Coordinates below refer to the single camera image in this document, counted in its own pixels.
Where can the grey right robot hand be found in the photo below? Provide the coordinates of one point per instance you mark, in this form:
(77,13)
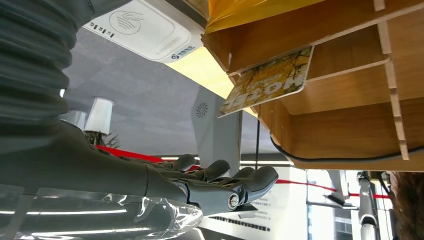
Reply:
(82,179)

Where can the white card reader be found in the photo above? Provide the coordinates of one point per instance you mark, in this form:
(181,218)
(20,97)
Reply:
(149,30)

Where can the person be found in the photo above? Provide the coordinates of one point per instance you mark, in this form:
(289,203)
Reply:
(409,205)

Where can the red floor tape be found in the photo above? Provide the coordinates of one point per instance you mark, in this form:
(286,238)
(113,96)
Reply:
(132,154)

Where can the potted plant white pot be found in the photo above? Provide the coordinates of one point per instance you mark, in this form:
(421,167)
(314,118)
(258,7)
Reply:
(99,116)
(76,119)

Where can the grey kiosk stand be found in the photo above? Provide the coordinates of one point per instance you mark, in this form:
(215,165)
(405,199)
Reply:
(215,132)

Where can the white sign board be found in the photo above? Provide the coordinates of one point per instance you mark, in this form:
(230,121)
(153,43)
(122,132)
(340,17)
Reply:
(285,212)

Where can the wooden compartment box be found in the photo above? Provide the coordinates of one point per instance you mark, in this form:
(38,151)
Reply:
(348,132)

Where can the black stanchion post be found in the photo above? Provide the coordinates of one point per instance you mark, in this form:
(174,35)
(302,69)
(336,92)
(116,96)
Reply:
(257,142)

